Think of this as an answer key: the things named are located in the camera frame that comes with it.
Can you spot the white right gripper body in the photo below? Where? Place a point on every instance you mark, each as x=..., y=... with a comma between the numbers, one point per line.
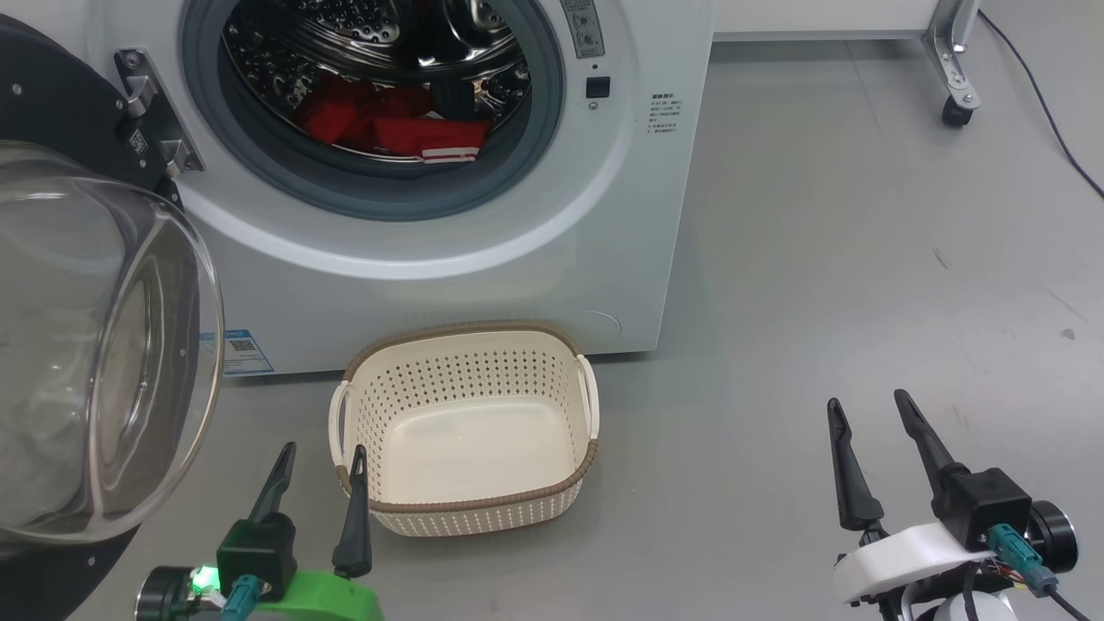
x=897, y=561

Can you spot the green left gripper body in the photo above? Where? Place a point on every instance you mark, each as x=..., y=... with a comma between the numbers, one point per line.
x=328, y=599

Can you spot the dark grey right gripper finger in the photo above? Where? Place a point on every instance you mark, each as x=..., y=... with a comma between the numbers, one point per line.
x=927, y=448
x=854, y=500

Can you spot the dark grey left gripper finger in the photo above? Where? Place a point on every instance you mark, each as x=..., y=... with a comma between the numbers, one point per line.
x=274, y=496
x=354, y=535

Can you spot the washing machine glass door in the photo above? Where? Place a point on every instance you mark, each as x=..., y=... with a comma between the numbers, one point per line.
x=95, y=345

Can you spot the red and white garment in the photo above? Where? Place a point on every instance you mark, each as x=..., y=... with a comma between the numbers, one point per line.
x=405, y=136

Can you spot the cream plastic laundry basket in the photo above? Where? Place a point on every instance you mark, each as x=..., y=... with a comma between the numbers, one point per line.
x=470, y=448

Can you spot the white front-load washing machine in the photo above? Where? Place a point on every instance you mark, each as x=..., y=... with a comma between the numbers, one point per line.
x=517, y=259

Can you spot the blue energy label sticker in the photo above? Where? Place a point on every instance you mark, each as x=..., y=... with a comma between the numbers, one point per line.
x=250, y=354

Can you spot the printed text label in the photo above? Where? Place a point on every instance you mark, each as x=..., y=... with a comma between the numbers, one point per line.
x=662, y=116

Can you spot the white partition panel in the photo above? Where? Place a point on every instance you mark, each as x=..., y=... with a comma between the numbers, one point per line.
x=819, y=15

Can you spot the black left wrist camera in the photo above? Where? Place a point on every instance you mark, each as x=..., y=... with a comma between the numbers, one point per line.
x=256, y=552

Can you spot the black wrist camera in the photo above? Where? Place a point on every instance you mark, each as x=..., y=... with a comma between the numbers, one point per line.
x=256, y=552
x=983, y=509

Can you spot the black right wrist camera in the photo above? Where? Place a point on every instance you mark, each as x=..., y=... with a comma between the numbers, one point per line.
x=983, y=509

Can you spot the metal frame leg with caster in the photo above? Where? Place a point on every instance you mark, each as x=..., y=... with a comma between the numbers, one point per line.
x=953, y=60

